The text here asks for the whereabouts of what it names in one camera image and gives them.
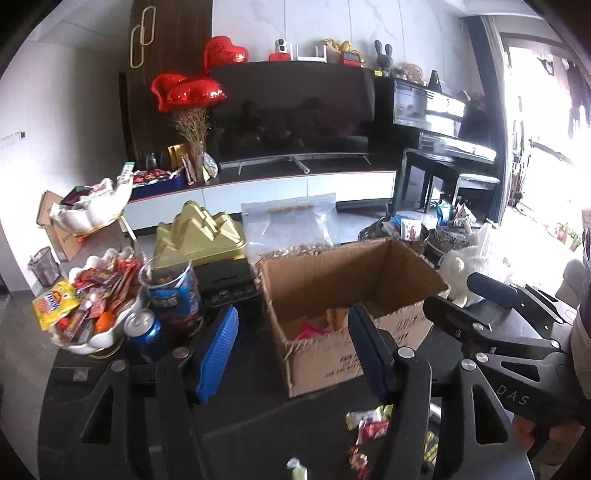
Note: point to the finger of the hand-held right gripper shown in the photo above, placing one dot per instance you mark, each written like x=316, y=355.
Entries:
x=494, y=288
x=455, y=321

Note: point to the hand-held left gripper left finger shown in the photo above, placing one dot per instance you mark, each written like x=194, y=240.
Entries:
x=216, y=355

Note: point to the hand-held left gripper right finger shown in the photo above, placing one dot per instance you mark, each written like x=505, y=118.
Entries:
x=369, y=355

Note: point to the black basket of snacks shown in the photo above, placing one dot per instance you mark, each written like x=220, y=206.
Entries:
x=395, y=230

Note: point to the blue tray of red snacks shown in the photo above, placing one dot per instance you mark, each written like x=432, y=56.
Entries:
x=154, y=177

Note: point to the person's right hand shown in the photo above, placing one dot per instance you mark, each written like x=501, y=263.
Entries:
x=565, y=438

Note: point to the white plush toy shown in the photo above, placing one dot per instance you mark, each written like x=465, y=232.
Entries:
x=461, y=272

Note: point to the orange snack packet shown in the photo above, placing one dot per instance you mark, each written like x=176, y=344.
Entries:
x=337, y=318

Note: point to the green white candy wrapper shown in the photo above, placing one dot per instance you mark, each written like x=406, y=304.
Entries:
x=362, y=417

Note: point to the pink snack packet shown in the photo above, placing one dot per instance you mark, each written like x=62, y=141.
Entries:
x=310, y=331

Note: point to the round patterned tin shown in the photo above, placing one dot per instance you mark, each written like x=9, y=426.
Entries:
x=450, y=237

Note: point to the blue snack canister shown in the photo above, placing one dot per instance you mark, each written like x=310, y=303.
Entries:
x=173, y=297

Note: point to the black plastic box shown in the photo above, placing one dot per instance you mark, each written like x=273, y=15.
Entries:
x=226, y=281

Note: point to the blue soda can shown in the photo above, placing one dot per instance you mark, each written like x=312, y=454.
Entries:
x=143, y=334

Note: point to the red candy packet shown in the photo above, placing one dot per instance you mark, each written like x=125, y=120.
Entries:
x=373, y=431

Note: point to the potted plants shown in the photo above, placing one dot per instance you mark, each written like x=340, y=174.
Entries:
x=568, y=233

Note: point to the small red wrapped candy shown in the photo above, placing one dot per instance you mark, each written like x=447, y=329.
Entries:
x=359, y=457

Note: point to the large white shell bowl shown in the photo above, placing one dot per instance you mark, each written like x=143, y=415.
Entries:
x=108, y=341

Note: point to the yellow candy wrapper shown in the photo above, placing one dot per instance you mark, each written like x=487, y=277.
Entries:
x=430, y=446

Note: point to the golden ridged tray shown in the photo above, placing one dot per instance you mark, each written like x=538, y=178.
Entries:
x=198, y=235

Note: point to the pile of red snack packets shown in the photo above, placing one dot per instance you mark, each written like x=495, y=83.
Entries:
x=106, y=286

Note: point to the pale green wrapped candy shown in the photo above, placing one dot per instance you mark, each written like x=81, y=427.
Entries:
x=298, y=470

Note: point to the black piano bench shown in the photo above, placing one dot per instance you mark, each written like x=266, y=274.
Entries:
x=443, y=161

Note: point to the clear zip bag of nuts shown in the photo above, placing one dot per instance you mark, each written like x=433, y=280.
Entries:
x=288, y=226

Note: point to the yellow snack packet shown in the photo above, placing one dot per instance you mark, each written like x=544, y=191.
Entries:
x=53, y=302

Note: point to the dark curtain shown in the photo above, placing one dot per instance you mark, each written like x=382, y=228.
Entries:
x=491, y=115

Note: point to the white television cabinet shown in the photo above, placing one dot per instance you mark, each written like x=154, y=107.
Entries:
x=277, y=191

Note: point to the small white shell bowl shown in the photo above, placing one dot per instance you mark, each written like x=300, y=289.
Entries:
x=97, y=212

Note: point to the black upright piano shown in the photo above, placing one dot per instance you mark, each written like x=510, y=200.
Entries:
x=415, y=115

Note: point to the silver foil bag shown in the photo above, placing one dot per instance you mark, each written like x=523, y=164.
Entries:
x=211, y=165

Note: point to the flat brown cardboard box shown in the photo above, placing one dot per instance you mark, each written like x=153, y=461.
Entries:
x=62, y=240

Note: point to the grey mesh waste bin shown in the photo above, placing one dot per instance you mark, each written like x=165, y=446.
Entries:
x=44, y=267

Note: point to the gold gift box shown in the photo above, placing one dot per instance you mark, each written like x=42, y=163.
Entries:
x=178, y=156

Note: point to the white green carton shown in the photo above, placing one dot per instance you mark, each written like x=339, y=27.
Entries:
x=127, y=171

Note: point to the black metronome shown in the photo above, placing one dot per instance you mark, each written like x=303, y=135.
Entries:
x=434, y=81

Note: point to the dried flowers in vase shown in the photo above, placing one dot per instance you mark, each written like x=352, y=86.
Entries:
x=194, y=134

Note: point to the brown plush toy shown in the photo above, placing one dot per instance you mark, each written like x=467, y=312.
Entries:
x=412, y=72

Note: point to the black television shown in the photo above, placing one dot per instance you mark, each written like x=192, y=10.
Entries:
x=295, y=115

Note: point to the black bunny figure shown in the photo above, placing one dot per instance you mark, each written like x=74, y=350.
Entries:
x=383, y=57

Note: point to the red heart balloon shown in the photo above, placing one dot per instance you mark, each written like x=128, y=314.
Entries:
x=224, y=53
x=196, y=94
x=161, y=90

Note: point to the red desk clock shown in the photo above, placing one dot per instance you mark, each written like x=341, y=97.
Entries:
x=350, y=58

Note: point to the white small rack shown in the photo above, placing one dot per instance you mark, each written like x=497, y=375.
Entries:
x=311, y=54

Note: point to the white security camera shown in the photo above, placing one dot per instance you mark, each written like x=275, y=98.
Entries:
x=280, y=48

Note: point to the gold wall ornament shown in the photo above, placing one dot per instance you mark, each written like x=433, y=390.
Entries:
x=141, y=39

